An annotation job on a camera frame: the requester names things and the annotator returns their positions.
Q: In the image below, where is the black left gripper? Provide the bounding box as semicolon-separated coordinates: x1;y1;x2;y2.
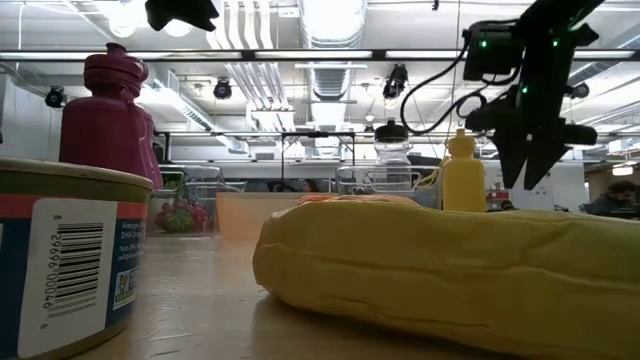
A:
144;0;222;33

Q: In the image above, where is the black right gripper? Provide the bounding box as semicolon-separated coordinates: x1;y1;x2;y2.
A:
463;22;600;192

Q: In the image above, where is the yellow squeeze bottle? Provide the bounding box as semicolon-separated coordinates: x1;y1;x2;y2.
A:
417;128;487;213

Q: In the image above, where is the clear bottle black cap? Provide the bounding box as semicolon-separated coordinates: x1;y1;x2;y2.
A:
373;118;414;194

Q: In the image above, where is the magenta squeeze bottle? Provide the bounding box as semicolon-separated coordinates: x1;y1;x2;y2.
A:
58;42;165;192

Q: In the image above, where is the red grape bunch with leaf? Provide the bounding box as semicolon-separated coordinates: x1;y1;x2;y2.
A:
152;198;212;235

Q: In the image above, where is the white pillar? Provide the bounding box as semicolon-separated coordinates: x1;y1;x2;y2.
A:
509;134;556;211

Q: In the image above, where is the black monitor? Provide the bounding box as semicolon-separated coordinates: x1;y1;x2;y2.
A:
407;153;442;169

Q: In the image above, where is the yellow banana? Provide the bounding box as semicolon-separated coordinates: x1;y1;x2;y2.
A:
252;197;640;360

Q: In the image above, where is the orange carrot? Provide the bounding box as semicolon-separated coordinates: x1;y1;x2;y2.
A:
297;193;422;208

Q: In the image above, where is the green striped-leaf plant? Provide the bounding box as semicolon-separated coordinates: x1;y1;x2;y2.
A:
167;172;190;201

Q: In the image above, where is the orange plastic bin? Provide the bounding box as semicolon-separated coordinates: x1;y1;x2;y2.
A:
214;191;337;242

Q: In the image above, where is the tin can blue label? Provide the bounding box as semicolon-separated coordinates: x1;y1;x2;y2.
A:
0;156;155;360

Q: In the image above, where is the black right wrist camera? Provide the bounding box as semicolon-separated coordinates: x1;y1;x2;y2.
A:
461;19;525;82

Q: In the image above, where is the black right camera cable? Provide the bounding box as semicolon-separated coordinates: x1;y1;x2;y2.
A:
398;37;490;137

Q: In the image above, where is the black background rig frame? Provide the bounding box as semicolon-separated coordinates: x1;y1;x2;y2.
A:
153;130;640;194

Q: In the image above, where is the black overhead frame bar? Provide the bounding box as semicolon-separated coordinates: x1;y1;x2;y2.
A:
0;47;640;63

